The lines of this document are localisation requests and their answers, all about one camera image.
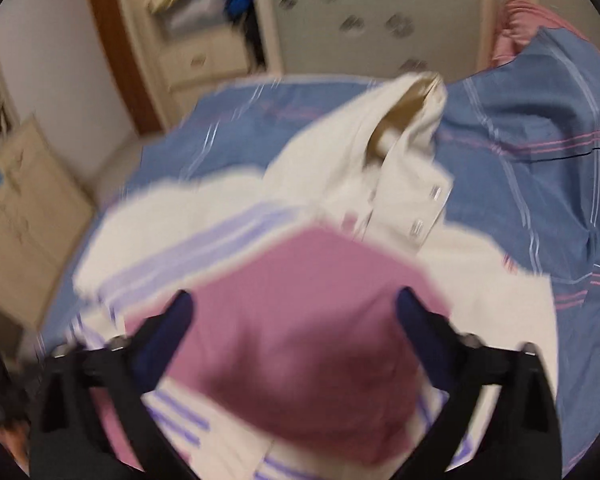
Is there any pink and cream hooded jacket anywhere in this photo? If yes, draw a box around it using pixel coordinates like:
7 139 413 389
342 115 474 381
70 73 558 479

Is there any light wood sideboard cabinet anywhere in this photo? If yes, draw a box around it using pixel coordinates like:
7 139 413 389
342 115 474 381
0 116 95 330

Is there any blue plaid bed cover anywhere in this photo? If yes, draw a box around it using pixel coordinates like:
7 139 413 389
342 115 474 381
42 28 600 471

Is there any upper wardrobe drawer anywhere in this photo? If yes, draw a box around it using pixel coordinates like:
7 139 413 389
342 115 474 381
158 28 251 90

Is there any pink folded quilt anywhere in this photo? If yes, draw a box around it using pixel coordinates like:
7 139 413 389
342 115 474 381
490 0 588 68

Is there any brown wooden door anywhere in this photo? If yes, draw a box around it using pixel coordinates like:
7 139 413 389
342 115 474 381
90 0 162 136

